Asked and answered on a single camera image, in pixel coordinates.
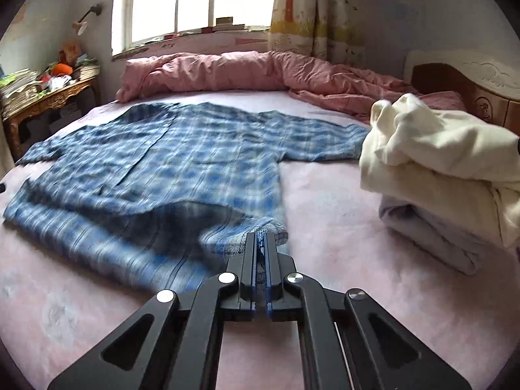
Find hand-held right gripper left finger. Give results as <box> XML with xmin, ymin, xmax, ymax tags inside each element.
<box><xmin>46</xmin><ymin>231</ymin><xmax>261</xmax><ymax>390</ymax></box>

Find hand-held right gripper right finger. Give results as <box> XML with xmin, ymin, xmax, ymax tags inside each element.
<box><xmin>264</xmin><ymin>231</ymin><xmax>474</xmax><ymax>390</ymax></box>

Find blue plaid shirt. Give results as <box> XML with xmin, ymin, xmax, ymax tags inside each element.
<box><xmin>2</xmin><ymin>101</ymin><xmax>370</xmax><ymax>293</ymax></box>

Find bed with pink sheet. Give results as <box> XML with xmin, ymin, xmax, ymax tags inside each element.
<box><xmin>0</xmin><ymin>87</ymin><xmax>520</xmax><ymax>390</ymax></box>

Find lavender folded garment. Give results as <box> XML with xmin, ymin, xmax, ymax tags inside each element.
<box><xmin>378</xmin><ymin>195</ymin><xmax>504</xmax><ymax>275</ymax></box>

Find cream garment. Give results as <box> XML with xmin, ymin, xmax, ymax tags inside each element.
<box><xmin>358</xmin><ymin>93</ymin><xmax>520</xmax><ymax>248</ymax></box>

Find pink duvet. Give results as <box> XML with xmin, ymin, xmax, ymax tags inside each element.
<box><xmin>115</xmin><ymin>51</ymin><xmax>468</xmax><ymax>124</ymax></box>

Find books on window sill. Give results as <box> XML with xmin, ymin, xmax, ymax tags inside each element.
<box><xmin>201</xmin><ymin>16</ymin><xmax>271</xmax><ymax>33</ymax></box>

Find printed curtain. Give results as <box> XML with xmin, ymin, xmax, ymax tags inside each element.
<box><xmin>267</xmin><ymin>0</ymin><xmax>366</xmax><ymax>66</ymax></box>

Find small stack of books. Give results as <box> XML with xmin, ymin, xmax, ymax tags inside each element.
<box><xmin>72</xmin><ymin>55</ymin><xmax>101</xmax><ymax>81</ymax></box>

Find carved wooden side table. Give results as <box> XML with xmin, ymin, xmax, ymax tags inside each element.
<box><xmin>2</xmin><ymin>76</ymin><xmax>100</xmax><ymax>161</ymax></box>

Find cream and wood headboard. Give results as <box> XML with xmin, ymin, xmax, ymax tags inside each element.
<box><xmin>403</xmin><ymin>49</ymin><xmax>520</xmax><ymax>139</ymax></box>

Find window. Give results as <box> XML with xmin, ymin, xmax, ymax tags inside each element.
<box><xmin>110</xmin><ymin>0</ymin><xmax>285</xmax><ymax>58</ymax></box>

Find orange printed box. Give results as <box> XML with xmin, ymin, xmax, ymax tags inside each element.
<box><xmin>59</xmin><ymin>41</ymin><xmax>82</xmax><ymax>66</ymax></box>

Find tall stack of books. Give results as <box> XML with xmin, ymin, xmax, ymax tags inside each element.
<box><xmin>0</xmin><ymin>69</ymin><xmax>43</xmax><ymax>118</ymax></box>

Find wall lamp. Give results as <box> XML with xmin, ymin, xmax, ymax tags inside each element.
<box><xmin>72</xmin><ymin>3</ymin><xmax>103</xmax><ymax>36</ymax></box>

